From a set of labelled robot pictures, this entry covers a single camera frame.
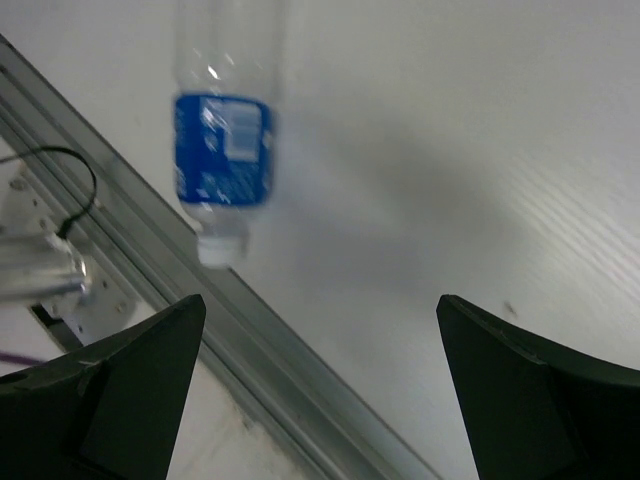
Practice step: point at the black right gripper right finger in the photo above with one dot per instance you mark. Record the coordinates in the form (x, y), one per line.
(533, 408)

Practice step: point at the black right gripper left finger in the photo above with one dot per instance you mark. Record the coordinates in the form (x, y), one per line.
(109, 410)

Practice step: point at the blue label bottle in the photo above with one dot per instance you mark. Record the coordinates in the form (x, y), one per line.
(227, 68)

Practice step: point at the left arm metal base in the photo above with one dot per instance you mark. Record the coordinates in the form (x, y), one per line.
(72, 281)

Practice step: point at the aluminium table rail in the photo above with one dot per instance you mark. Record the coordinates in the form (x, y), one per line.
(275, 378)

